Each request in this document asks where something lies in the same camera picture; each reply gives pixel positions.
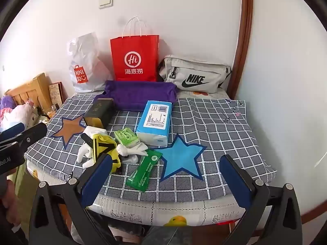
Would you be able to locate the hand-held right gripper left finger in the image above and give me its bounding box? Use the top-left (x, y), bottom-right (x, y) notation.
top-left (29, 153), bottom-right (114, 245)

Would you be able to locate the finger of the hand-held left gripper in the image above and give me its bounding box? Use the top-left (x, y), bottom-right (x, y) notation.
top-left (0, 122), bottom-right (25, 145)
top-left (0, 124), bottom-right (48, 154)

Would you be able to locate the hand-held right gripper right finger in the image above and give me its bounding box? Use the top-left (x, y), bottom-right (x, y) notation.
top-left (219, 154), bottom-right (302, 245)

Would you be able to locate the white tissue paper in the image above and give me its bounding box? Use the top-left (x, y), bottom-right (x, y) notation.
top-left (77, 143), bottom-right (97, 169)

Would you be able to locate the yellow pouch with black straps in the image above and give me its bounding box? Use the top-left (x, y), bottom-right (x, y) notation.
top-left (83, 133), bottom-right (122, 175)

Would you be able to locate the translucent white plastic bag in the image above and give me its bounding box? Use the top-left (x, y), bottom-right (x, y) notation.
top-left (116, 143), bottom-right (149, 164)

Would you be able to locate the long dark green wipes packet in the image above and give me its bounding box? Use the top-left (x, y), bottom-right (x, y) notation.
top-left (126, 148), bottom-right (163, 192)

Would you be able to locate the white glove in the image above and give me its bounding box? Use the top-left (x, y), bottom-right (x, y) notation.
top-left (82, 126), bottom-right (109, 139)

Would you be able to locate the small light green wipes pack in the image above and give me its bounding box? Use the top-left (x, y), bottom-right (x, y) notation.
top-left (114, 129), bottom-right (140, 147)

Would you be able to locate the purple fabric tray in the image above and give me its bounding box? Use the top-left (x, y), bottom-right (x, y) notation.
top-left (93, 80), bottom-right (178, 112)

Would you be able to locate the person's left hand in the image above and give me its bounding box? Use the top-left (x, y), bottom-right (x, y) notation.
top-left (0, 181), bottom-right (21, 225)

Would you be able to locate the pale green bedsheet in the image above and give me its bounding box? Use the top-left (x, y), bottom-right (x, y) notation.
top-left (10, 158), bottom-right (35, 202)

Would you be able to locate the purple plush toy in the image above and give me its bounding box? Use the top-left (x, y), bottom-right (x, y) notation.
top-left (0, 96), bottom-right (14, 109)

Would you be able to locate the brown star patch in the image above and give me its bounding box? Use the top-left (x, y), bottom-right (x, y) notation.
top-left (50, 115), bottom-right (88, 150)

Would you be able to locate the wooden headboard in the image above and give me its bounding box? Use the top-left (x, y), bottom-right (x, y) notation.
top-left (5, 73), bottom-right (53, 113)

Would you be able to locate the grey checkered cloth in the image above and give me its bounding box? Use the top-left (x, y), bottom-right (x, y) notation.
top-left (24, 96), bottom-right (278, 202)

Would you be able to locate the blue star patch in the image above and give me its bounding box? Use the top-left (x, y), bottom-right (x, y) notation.
top-left (151, 134), bottom-right (207, 180)

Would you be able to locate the white duck print tablecloth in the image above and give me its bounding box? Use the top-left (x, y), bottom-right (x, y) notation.
top-left (27, 158), bottom-right (269, 227)

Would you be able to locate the dark tin box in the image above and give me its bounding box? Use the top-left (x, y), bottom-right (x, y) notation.
top-left (83, 98), bottom-right (115, 129)

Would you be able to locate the blue tissue pack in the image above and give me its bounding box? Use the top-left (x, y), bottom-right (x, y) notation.
top-left (135, 100), bottom-right (174, 148)

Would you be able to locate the person's leg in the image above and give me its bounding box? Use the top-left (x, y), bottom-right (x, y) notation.
top-left (143, 226), bottom-right (195, 245)

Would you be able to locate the white plastic shopping bag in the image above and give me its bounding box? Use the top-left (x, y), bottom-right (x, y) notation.
top-left (67, 32), bottom-right (114, 93)

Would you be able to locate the white floral sheet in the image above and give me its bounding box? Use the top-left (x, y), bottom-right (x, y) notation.
top-left (176, 88), bottom-right (232, 100)

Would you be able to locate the grey waist bag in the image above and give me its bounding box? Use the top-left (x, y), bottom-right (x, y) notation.
top-left (157, 55), bottom-right (233, 94)

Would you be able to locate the red paper bag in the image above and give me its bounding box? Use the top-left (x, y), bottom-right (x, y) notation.
top-left (110, 17), bottom-right (160, 82)

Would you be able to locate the brown wooden door frame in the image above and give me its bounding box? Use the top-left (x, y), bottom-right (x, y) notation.
top-left (227, 0), bottom-right (253, 100)

